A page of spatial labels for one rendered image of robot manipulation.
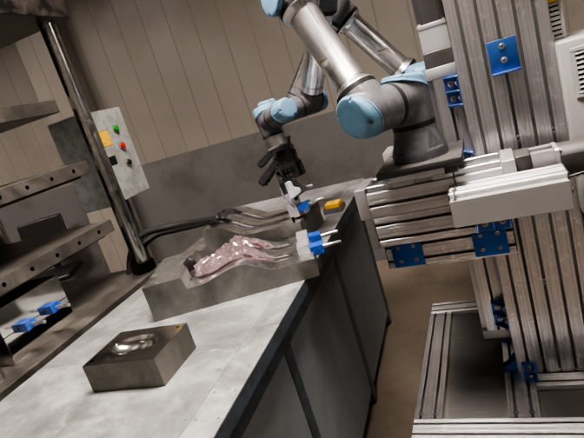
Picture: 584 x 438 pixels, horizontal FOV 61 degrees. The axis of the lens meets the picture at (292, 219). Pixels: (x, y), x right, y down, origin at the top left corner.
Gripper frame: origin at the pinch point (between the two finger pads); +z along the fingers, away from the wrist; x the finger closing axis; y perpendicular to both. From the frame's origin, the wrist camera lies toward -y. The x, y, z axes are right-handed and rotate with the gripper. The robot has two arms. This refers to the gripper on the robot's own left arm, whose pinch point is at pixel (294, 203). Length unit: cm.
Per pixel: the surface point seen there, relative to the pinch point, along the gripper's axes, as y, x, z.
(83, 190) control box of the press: -91, 8, -38
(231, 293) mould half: -12.5, -41.1, 16.0
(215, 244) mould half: -31.7, -6.9, 3.4
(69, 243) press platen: -76, -26, -17
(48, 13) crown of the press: -55, -14, -96
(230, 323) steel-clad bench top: -8, -55, 21
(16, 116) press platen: -72, -29, -64
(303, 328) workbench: 0.1, -31.9, 34.7
